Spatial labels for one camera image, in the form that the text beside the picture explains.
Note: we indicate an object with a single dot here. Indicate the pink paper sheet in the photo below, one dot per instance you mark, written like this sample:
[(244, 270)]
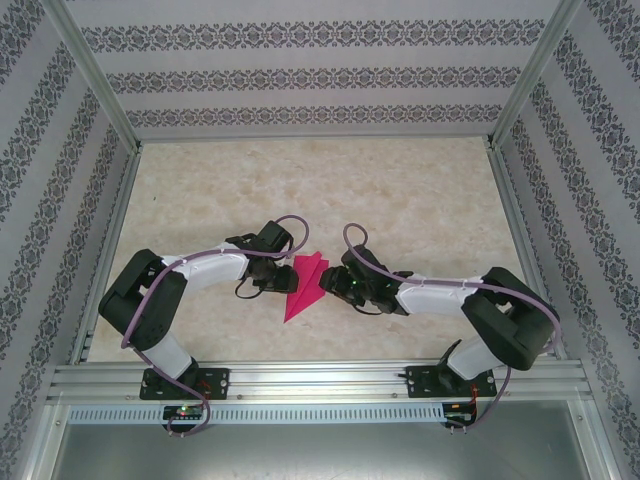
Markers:
[(307, 287)]

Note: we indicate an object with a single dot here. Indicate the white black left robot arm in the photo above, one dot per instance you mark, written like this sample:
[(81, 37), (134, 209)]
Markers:
[(135, 305)]

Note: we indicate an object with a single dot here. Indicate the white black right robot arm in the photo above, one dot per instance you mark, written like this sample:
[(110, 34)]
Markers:
[(510, 320)]

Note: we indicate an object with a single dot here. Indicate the right circuit board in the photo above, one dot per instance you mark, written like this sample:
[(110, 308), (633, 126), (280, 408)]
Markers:
[(457, 412)]

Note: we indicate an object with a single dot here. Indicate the circuit board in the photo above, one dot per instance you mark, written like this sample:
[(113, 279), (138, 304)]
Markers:
[(182, 412), (457, 412)]

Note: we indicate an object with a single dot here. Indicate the left circuit board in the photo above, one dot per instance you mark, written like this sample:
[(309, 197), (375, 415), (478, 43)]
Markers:
[(182, 412)]

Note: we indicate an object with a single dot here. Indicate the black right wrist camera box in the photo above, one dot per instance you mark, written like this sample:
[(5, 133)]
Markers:
[(362, 262)]

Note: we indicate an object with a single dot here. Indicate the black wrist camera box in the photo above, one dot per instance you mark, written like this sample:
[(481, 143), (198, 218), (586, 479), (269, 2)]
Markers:
[(362, 262), (274, 237)]

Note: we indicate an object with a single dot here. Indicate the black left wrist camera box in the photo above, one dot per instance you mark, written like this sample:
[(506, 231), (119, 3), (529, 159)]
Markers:
[(274, 237)]

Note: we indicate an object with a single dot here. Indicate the aluminium front rail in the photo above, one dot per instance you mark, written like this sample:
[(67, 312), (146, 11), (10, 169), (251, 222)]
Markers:
[(320, 380)]

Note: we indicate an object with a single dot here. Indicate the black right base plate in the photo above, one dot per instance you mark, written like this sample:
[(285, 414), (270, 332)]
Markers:
[(417, 382)]

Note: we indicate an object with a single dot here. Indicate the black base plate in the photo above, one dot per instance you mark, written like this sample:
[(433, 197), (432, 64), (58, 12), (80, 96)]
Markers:
[(417, 382), (220, 382)]

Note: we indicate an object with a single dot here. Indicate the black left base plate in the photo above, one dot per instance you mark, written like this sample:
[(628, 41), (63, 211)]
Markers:
[(220, 382)]

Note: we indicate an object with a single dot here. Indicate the aluminium side rail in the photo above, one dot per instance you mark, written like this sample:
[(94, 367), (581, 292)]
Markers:
[(107, 250), (525, 250)]

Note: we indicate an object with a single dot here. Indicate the aluminium frame post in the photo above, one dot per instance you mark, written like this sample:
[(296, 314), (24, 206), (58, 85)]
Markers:
[(535, 75), (100, 75)]

